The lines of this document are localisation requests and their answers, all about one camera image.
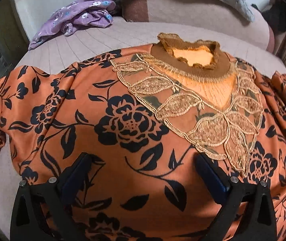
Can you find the black cloth item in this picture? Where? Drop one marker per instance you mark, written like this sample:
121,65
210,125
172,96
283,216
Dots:
274,14

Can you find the pink brown folded blanket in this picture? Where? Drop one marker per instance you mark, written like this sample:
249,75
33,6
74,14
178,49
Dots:
208,14

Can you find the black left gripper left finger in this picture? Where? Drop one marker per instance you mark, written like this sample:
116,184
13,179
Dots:
28,221

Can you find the dark wooden glass cabinet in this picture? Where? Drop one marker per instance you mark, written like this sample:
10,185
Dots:
13,39

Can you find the orange black floral blouse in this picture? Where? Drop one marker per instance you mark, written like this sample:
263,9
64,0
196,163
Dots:
133,142

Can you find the purple floral garment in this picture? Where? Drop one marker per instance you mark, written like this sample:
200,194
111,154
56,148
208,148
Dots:
77,15

